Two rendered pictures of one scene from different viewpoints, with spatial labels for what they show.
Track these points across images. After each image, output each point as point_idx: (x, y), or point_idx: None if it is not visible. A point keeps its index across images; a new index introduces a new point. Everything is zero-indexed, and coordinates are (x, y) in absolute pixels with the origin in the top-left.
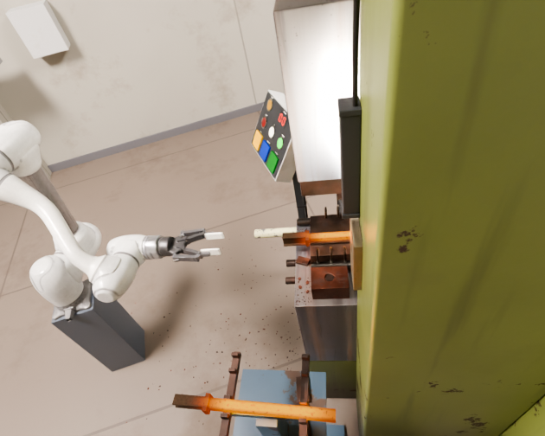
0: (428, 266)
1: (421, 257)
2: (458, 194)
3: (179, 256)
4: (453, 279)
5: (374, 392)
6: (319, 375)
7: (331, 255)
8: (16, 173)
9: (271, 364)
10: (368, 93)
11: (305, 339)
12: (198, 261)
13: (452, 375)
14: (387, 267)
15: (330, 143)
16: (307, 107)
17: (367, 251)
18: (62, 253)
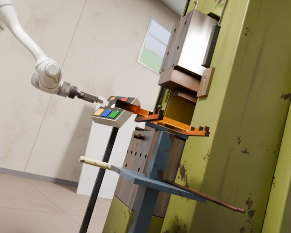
0: (250, 45)
1: (249, 40)
2: (258, 21)
3: (86, 93)
4: (254, 55)
5: (214, 144)
6: None
7: None
8: None
9: None
10: (232, 11)
11: (144, 174)
12: (96, 101)
13: (247, 131)
14: (241, 40)
15: (194, 54)
16: (192, 38)
17: (224, 55)
18: None
